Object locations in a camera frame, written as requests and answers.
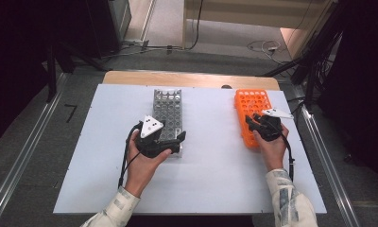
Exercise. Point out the light wooden furniture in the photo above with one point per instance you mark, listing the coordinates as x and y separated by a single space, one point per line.
240 9

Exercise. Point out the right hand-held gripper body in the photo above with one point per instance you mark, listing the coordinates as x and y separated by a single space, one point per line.
269 129

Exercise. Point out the person's right hand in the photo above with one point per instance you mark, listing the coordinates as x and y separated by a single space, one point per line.
273 154

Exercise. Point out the orange test tube rack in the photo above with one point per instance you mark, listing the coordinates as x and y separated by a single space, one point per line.
251 96

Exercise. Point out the aluminium floor rail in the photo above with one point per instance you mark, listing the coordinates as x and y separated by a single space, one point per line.
23 154
329 164

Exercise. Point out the black metal stand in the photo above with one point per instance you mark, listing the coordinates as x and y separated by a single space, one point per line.
51 72
310 72

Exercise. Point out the clear test tube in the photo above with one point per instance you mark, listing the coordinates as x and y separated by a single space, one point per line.
252 107

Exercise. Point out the dark curtain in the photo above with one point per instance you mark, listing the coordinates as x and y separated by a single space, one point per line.
363 94

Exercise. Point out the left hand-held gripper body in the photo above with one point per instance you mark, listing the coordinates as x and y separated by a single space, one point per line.
152 145

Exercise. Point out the black cabinet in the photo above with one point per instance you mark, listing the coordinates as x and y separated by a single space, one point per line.
105 25

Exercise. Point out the grey metal test tube rack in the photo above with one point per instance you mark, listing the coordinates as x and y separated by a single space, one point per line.
168 107

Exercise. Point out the person's left hand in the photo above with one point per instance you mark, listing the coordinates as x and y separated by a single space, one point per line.
140 170

